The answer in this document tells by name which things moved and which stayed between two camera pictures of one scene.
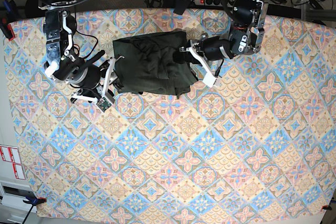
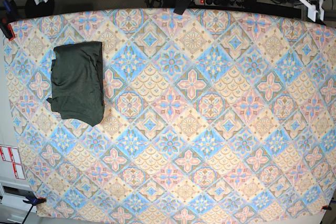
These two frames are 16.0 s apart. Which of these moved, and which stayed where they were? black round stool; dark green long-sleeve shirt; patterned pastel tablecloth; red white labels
Moved: dark green long-sleeve shirt
Stayed: black round stool; red white labels; patterned pastel tablecloth
